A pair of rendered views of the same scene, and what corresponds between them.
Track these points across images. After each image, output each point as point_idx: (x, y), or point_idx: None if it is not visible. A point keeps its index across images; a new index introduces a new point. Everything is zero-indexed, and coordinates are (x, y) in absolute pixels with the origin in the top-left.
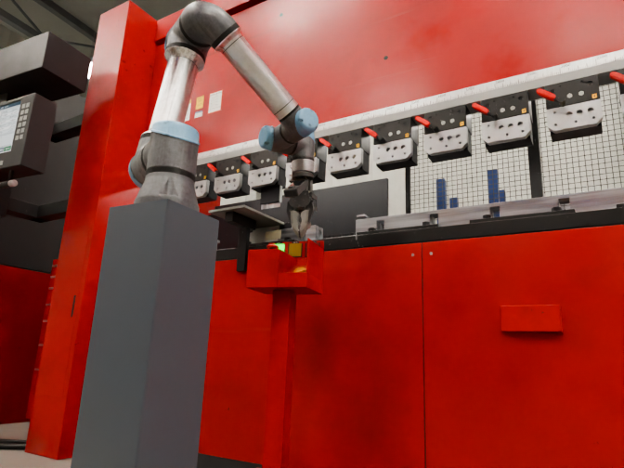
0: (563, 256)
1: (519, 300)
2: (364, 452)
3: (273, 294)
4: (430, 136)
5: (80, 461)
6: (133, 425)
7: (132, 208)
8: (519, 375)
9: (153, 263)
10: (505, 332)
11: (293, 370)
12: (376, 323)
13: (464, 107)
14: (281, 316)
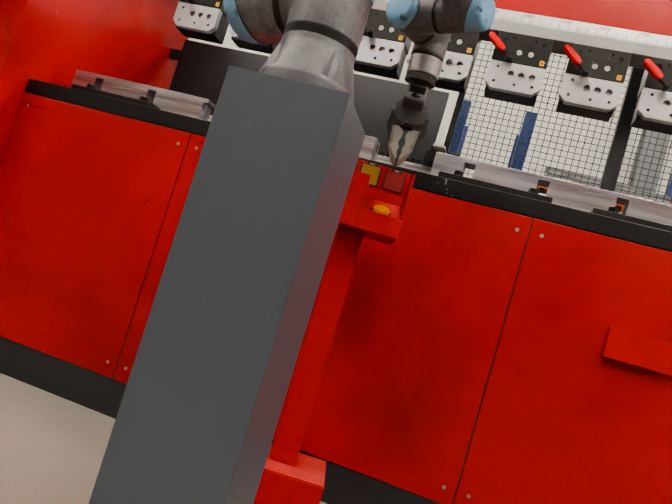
0: None
1: (632, 326)
2: (385, 445)
3: (339, 232)
4: (572, 78)
5: (126, 446)
6: (234, 421)
7: (276, 84)
8: (604, 409)
9: (306, 189)
10: (604, 357)
11: None
12: (443, 299)
13: (629, 57)
14: (344, 264)
